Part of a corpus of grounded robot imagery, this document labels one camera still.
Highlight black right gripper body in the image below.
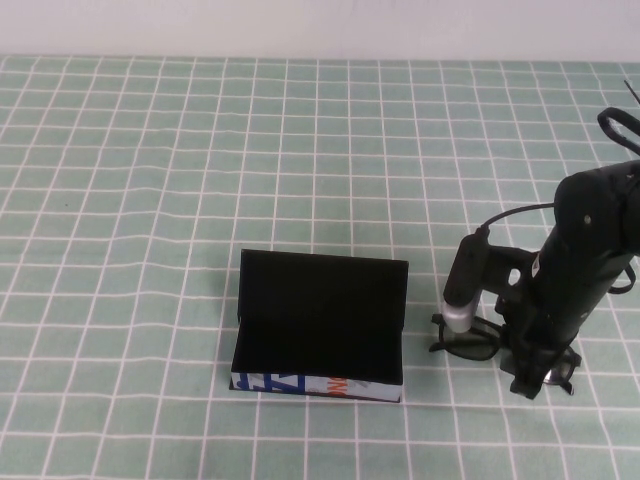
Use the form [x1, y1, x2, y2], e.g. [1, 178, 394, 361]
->
[492, 287, 584, 364]

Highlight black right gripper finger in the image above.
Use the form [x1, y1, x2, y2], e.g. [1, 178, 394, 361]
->
[499, 343, 525, 375]
[508, 349, 550, 402]

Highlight black framed glasses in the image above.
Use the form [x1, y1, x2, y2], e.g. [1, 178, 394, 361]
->
[428, 312, 584, 397]

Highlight black printed glasses case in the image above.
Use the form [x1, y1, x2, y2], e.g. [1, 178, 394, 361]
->
[228, 248, 411, 404]

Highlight green white-checked tablecloth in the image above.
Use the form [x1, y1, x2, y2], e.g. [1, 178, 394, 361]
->
[0, 54, 640, 480]

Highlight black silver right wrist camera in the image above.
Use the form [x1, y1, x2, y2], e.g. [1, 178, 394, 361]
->
[441, 232, 532, 334]

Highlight thin black strap loop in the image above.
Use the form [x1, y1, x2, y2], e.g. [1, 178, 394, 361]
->
[607, 254, 640, 296]

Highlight black camera cable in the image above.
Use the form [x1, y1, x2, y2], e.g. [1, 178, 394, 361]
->
[477, 201, 558, 239]

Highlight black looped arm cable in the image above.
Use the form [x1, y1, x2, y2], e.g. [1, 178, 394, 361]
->
[596, 106, 640, 157]

